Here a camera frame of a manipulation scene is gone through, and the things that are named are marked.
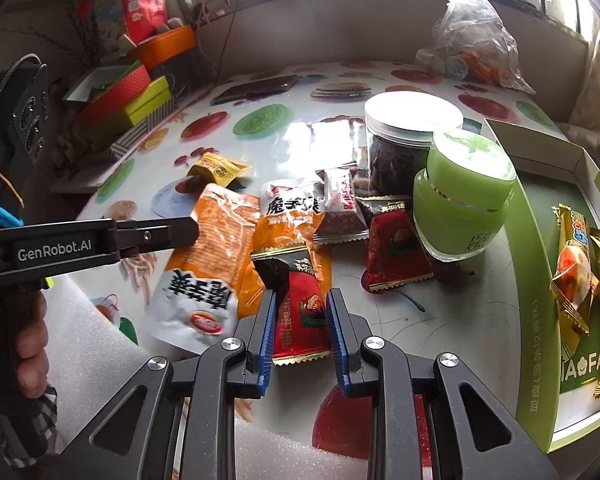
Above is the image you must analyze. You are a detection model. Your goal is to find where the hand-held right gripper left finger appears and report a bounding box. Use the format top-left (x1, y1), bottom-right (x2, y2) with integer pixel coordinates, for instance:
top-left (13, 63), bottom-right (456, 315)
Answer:
top-left (62, 287), bottom-right (281, 480)

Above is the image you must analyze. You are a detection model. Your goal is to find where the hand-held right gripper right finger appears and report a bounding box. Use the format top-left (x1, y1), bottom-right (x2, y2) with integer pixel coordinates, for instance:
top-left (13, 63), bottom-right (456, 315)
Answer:
top-left (326, 287), bottom-right (556, 480)

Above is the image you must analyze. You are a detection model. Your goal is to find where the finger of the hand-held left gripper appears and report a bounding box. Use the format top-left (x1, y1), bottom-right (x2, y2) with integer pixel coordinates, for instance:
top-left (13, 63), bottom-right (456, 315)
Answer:
top-left (115, 215), bottom-right (201, 262)

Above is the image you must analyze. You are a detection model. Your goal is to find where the red snack packet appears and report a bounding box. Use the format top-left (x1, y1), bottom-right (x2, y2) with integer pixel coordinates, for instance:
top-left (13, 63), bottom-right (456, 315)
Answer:
top-left (250, 240), bottom-right (333, 366)
top-left (355, 195), bottom-right (436, 293)

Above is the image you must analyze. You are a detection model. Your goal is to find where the orange white snack packet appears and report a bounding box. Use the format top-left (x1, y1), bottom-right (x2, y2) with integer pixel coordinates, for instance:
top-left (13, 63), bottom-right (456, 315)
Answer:
top-left (147, 183), bottom-right (262, 356)
top-left (252, 180), bottom-right (333, 321)

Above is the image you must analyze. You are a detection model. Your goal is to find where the green cardboard box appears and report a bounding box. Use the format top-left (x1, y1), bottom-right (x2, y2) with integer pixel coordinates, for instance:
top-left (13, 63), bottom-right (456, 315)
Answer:
top-left (482, 117), bottom-right (600, 453)

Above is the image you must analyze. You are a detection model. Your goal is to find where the person's left hand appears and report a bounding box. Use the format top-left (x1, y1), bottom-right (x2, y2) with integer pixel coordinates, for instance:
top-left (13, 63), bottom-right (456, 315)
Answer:
top-left (9, 290), bottom-right (49, 397)

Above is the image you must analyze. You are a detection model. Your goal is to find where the white foam sheet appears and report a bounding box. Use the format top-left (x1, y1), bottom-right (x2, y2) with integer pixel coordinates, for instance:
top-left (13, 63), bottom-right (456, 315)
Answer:
top-left (42, 272), bottom-right (373, 480)

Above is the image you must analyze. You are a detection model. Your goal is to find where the yellow rubber band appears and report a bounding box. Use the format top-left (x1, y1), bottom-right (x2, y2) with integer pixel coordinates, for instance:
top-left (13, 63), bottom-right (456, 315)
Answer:
top-left (0, 161), bottom-right (26, 208)

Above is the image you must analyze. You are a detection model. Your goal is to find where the striped box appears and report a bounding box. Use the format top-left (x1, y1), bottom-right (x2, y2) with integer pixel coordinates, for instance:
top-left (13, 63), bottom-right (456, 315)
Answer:
top-left (109, 109), bottom-right (182, 162)

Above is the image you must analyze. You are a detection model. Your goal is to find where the yellow-green box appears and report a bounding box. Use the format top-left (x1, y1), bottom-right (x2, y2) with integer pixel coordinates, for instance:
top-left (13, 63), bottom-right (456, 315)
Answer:
top-left (122, 76), bottom-right (177, 132)

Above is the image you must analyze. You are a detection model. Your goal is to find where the red box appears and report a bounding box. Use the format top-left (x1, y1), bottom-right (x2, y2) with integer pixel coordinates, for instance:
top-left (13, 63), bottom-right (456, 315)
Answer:
top-left (62, 61), bottom-right (152, 127)

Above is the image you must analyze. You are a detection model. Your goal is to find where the dark smartphone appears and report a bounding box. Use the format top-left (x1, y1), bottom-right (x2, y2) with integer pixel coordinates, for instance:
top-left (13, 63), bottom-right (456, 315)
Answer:
top-left (211, 75), bottom-right (299, 107)

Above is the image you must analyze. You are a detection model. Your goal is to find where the green glass jar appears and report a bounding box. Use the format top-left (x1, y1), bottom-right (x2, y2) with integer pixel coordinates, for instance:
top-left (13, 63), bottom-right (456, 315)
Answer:
top-left (412, 127), bottom-right (516, 261)

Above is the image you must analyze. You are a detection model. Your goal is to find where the orange box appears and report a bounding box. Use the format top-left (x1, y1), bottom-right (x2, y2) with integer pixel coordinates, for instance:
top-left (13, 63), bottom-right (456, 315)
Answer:
top-left (129, 25), bottom-right (197, 69)

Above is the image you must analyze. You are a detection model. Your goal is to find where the clear jar with white lid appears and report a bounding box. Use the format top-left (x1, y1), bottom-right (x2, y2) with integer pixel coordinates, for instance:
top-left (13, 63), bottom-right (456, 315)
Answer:
top-left (364, 92), bottom-right (464, 198)

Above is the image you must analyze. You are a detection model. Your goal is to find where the clear plastic bag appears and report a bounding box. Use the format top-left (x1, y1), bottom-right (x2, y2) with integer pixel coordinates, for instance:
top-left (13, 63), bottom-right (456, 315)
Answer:
top-left (415, 0), bottom-right (536, 93)

